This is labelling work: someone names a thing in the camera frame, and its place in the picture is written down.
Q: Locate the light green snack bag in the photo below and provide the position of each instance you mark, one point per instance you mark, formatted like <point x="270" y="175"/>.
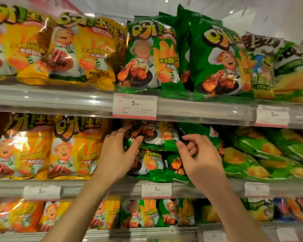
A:
<point x="258" y="209"/>
<point x="245" y="163"/>
<point x="252" y="146"/>
<point x="293" y="146"/>

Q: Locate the yellow chef snack bag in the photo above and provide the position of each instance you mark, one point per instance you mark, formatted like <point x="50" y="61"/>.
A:
<point x="108" y="211"/>
<point x="54" y="215"/>
<point x="85" y="50"/>
<point x="25" y="45"/>
<point x="75" y="148"/>
<point x="20" y="148"/>

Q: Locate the person's left thumb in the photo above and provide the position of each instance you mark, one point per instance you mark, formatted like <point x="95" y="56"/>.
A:
<point x="134" y="148"/>

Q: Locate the orange chef snack bag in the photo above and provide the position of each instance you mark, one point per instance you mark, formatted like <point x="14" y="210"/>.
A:
<point x="17" y="216"/>

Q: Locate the person's right hand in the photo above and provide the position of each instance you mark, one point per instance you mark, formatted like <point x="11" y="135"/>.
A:
<point x="204" y="163"/>

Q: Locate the person's left forearm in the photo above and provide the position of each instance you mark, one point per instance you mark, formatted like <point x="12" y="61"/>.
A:
<point x="83" y="211"/>

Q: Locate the green chef snack bag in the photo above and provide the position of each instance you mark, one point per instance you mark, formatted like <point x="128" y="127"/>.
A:
<point x="176" y="168"/>
<point x="184" y="60"/>
<point x="138" y="212"/>
<point x="176" y="211"/>
<point x="157" y="134"/>
<point x="217" y="62"/>
<point x="151" y="163"/>
<point x="151" y="57"/>

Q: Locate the person's right forearm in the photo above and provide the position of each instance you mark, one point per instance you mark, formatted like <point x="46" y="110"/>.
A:
<point x="232" y="214"/>

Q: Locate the person's right thumb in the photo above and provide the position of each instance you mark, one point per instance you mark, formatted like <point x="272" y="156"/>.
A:
<point x="183" y="154"/>

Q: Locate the green blue cartoon snack bag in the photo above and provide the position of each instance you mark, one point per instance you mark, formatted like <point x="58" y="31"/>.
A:
<point x="263" y="65"/>
<point x="293" y="78"/>

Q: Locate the white red price tag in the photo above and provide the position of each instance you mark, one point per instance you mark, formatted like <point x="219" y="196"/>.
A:
<point x="272" y="116"/>
<point x="287" y="235"/>
<point x="42" y="192"/>
<point x="156" y="191"/>
<point x="214" y="236"/>
<point x="256" y="189"/>
<point x="135" y="105"/>

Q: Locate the person's left hand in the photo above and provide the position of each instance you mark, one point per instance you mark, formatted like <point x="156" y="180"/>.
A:
<point x="113" y="158"/>

